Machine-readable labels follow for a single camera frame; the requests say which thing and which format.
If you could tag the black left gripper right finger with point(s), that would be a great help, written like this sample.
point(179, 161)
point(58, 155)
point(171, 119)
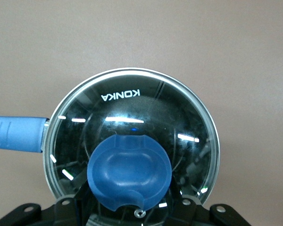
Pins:
point(202, 216)

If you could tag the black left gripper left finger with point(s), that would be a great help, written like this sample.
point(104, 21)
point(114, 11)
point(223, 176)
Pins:
point(61, 214)

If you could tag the glass lid with blue knob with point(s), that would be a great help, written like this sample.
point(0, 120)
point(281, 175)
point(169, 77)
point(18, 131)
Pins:
point(132, 106)

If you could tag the brown table cover mat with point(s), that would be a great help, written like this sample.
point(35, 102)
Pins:
point(37, 35)

